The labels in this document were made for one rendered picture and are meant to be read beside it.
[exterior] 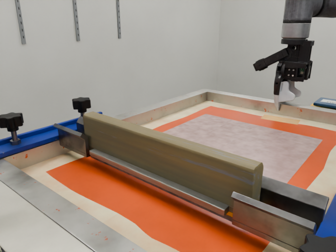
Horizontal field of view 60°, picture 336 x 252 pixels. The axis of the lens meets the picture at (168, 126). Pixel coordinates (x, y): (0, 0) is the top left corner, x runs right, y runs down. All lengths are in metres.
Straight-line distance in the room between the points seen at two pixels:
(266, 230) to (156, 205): 0.18
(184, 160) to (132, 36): 2.81
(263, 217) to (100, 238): 0.20
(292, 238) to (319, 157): 0.35
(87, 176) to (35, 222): 0.26
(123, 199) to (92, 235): 0.13
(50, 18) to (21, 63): 0.44
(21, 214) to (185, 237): 0.21
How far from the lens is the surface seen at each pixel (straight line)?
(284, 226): 0.38
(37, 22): 2.59
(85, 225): 0.40
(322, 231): 0.40
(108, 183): 0.55
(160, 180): 0.47
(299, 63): 0.92
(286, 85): 0.94
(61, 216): 0.42
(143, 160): 0.49
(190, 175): 0.43
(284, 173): 0.61
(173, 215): 0.46
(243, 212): 0.40
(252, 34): 4.38
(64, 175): 0.59
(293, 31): 0.92
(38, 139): 0.66
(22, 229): 0.33
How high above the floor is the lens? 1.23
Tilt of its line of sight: 20 degrees down
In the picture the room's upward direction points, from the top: straight up
